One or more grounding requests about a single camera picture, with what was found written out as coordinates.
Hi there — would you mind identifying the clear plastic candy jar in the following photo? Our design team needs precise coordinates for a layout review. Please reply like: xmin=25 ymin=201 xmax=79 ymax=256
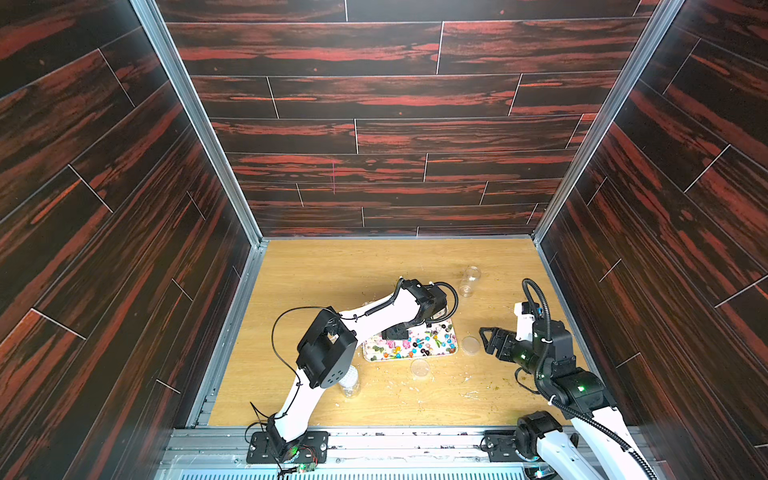
xmin=458 ymin=265 xmax=482 ymax=298

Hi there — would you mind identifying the floral pattern tray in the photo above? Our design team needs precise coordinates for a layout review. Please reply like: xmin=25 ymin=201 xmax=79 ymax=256
xmin=362 ymin=319 xmax=458 ymax=363

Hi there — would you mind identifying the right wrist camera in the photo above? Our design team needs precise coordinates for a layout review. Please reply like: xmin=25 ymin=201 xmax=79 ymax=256
xmin=514 ymin=301 xmax=540 ymax=342

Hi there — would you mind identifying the jar with white lid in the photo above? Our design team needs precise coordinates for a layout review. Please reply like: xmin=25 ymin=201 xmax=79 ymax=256
xmin=338 ymin=366 xmax=360 ymax=398

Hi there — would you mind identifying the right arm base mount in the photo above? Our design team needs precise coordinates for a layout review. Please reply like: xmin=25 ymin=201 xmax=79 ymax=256
xmin=480 ymin=425 xmax=561 ymax=463

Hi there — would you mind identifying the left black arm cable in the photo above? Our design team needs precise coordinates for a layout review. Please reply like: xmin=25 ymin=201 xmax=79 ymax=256
xmin=244 ymin=277 xmax=460 ymax=445

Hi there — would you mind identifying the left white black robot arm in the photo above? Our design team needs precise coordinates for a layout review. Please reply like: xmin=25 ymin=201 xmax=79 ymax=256
xmin=265 ymin=278 xmax=459 ymax=456

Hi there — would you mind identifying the right black corrugated cable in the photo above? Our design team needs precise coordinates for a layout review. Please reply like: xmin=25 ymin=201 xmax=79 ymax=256
xmin=520 ymin=277 xmax=658 ymax=480

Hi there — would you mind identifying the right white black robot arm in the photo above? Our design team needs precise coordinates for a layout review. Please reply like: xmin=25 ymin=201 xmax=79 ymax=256
xmin=479 ymin=315 xmax=658 ymax=479

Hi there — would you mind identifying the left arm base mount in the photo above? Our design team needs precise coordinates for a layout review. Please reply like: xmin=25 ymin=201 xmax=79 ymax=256
xmin=246 ymin=430 xmax=330 ymax=465

